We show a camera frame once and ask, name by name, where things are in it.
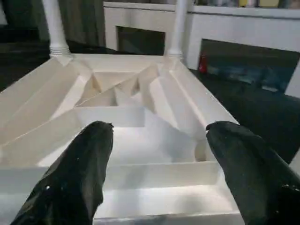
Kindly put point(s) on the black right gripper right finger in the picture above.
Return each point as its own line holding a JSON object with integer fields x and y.
{"x": 253, "y": 173}

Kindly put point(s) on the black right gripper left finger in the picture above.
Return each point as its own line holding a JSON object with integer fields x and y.
{"x": 75, "y": 178}

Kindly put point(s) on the white plastic table top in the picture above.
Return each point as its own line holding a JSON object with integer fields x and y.
{"x": 58, "y": 105}

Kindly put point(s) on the white plastic table leg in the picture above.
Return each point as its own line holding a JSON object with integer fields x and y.
{"x": 179, "y": 28}
{"x": 56, "y": 28}

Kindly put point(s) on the white cabinet with glass doors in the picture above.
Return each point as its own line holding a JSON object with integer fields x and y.
{"x": 234, "y": 25}

